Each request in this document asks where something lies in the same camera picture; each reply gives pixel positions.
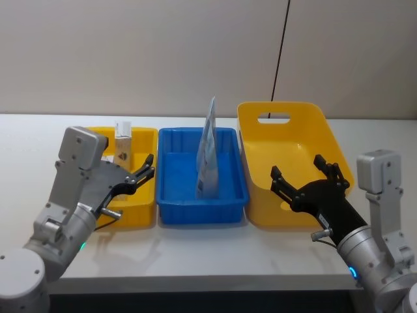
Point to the blue and white pouch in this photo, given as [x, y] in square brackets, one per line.
[207, 163]

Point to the blue plastic bin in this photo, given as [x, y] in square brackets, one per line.
[176, 182]

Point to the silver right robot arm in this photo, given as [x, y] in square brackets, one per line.
[368, 251]

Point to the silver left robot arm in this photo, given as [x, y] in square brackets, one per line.
[62, 225]

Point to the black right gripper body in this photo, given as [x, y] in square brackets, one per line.
[329, 202]

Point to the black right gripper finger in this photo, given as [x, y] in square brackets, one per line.
[286, 187]
[334, 172]

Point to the small yellow plastic bin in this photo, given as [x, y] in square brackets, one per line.
[143, 208]

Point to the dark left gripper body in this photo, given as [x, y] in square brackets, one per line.
[99, 179]

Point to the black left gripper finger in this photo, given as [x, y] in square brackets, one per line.
[140, 168]
[130, 188]

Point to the brown carton with white top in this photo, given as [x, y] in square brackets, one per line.
[123, 146]

